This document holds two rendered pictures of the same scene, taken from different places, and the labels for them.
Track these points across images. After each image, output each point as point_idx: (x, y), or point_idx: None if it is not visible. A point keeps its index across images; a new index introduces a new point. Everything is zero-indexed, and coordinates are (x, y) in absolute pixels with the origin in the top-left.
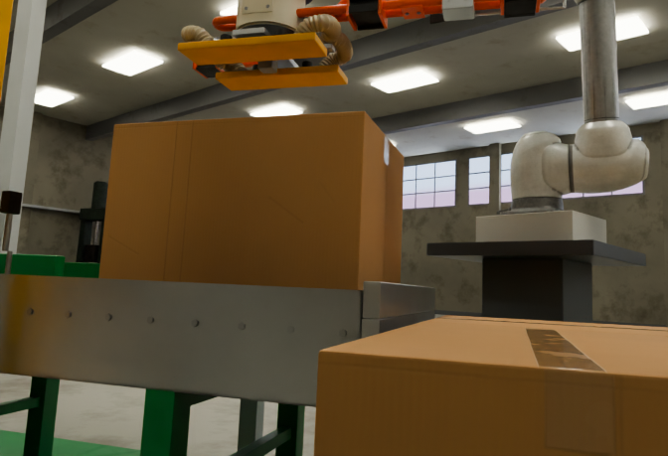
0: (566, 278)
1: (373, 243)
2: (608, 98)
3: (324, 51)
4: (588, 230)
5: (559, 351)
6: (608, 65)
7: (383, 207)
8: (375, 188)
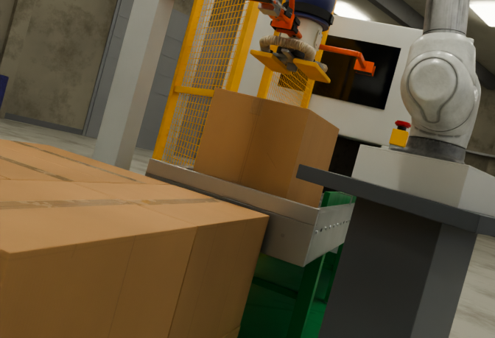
0: (359, 216)
1: (221, 155)
2: (426, 11)
3: (266, 55)
4: (399, 171)
5: (43, 150)
6: None
7: (244, 138)
8: (228, 127)
